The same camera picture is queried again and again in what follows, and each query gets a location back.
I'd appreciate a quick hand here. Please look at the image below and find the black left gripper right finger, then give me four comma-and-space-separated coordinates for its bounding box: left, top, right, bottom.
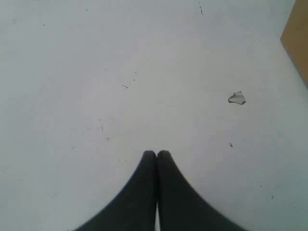
157, 150, 244, 231

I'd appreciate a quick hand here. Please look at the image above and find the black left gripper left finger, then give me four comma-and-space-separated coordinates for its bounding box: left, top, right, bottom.
77, 151, 158, 231

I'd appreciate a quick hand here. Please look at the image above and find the brown paper bag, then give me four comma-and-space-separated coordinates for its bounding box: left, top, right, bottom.
281, 0, 308, 85

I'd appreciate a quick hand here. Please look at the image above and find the clear plastic scrap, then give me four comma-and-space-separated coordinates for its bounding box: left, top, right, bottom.
228, 91, 246, 105

